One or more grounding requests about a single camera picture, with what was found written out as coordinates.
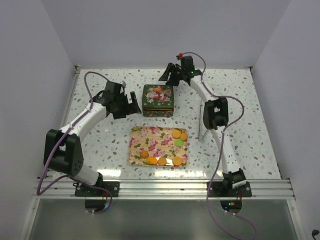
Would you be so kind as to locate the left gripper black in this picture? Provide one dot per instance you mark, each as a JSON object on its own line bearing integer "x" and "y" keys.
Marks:
{"x": 130, "y": 108}

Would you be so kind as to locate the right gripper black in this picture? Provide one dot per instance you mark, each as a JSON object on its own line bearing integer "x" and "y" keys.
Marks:
{"x": 171, "y": 81}

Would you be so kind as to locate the gold tin lid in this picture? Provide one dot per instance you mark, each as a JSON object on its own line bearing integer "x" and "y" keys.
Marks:
{"x": 156, "y": 97}

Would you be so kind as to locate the metal tongs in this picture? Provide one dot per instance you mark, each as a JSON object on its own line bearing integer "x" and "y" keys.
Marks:
{"x": 202, "y": 130}

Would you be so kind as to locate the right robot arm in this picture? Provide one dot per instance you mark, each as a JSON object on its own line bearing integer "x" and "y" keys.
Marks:
{"x": 215, "y": 115}

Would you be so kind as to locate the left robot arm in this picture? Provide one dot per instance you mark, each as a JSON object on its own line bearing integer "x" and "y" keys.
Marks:
{"x": 63, "y": 150}

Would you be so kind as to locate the floral cookie tin box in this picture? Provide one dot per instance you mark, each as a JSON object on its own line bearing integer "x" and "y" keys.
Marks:
{"x": 157, "y": 112}

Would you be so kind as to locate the floral serving tray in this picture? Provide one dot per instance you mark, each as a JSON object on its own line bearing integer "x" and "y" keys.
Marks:
{"x": 159, "y": 142}

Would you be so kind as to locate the swirl butter cookie lower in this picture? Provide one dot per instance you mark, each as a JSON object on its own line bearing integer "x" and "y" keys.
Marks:
{"x": 144, "y": 154}

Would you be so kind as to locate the round orange cookie top-right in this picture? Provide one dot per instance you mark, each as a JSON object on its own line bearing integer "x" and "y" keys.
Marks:
{"x": 176, "y": 134}

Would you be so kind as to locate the green sandwich cookie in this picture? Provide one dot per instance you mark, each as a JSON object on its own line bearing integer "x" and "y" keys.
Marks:
{"x": 179, "y": 143}

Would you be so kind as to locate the orange fish cookie lower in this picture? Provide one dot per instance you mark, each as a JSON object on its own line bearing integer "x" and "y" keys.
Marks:
{"x": 151, "y": 160}

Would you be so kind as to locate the scalloped orange cookie right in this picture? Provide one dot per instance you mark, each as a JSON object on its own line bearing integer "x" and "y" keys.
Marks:
{"x": 183, "y": 136}

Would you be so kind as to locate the plain round orange cookie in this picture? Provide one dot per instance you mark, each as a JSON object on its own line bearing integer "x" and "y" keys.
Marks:
{"x": 162, "y": 161}

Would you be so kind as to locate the dotted round cookie bottom-right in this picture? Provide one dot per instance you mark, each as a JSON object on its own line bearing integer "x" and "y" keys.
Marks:
{"x": 177, "y": 161}

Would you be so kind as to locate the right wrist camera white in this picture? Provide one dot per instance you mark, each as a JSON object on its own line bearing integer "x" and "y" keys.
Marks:
{"x": 179, "y": 57}

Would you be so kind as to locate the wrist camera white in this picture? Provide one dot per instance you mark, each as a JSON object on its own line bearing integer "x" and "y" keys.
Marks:
{"x": 179, "y": 57}
{"x": 123, "y": 84}

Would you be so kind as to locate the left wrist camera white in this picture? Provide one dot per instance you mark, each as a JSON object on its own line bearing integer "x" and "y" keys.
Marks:
{"x": 123, "y": 84}

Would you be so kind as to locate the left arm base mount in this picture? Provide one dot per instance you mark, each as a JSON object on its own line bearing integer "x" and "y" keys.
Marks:
{"x": 103, "y": 189}

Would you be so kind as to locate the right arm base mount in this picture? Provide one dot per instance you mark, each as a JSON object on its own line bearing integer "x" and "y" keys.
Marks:
{"x": 220, "y": 190}

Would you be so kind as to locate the aluminium frame rail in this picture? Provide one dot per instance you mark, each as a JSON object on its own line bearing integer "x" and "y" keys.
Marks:
{"x": 190, "y": 189}

